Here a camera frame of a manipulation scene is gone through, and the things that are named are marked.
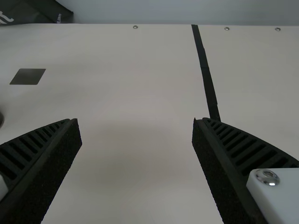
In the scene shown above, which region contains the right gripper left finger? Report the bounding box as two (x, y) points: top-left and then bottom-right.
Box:
(0, 118), (83, 224)

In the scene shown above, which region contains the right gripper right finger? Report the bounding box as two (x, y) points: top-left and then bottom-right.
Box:
(192, 117), (299, 224)

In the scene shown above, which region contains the black strip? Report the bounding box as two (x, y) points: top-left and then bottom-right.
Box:
(191, 24), (221, 123)

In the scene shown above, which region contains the dark grey bag with straps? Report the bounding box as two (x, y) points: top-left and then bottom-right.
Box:
(0, 0), (74, 27)

